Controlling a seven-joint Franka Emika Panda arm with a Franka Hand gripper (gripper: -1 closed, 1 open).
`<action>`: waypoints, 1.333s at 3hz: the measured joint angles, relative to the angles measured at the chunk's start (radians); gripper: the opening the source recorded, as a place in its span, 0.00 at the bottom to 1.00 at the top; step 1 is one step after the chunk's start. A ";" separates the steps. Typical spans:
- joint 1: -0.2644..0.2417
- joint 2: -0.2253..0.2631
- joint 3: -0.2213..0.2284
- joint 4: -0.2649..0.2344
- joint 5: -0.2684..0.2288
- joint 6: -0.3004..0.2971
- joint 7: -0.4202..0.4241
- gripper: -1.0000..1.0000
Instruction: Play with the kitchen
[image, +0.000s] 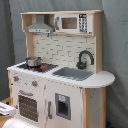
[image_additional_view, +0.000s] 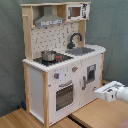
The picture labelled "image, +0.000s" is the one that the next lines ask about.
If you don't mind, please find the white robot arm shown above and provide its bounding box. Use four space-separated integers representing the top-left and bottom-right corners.
0 102 16 117

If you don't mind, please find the black toy stovetop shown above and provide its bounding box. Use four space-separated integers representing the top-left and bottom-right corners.
20 63 56 73

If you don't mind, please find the red left stove knob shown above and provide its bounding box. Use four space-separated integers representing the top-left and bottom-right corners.
12 75 20 83

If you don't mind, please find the black toy faucet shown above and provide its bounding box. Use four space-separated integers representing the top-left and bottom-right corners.
76 50 94 70

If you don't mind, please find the red stove knob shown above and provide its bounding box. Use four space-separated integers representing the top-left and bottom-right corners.
32 81 38 87
12 75 20 83

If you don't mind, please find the silver toy pot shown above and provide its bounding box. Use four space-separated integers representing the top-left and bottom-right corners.
26 57 42 67

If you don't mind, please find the white wooden toy kitchen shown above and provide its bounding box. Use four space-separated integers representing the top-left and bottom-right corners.
8 10 115 128

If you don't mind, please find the grey range hood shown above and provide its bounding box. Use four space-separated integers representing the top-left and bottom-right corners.
25 14 54 34

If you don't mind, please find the grey toy sink basin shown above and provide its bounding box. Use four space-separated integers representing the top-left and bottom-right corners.
53 67 92 81

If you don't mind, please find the white oven door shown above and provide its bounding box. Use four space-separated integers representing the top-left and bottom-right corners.
12 87 45 128

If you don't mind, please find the red right stove knob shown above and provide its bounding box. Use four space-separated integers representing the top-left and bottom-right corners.
32 81 38 87

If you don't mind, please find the white fridge door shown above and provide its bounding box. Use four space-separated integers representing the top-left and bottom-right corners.
46 80 82 128

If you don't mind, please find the white toy microwave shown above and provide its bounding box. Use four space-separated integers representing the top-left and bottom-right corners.
55 14 92 33

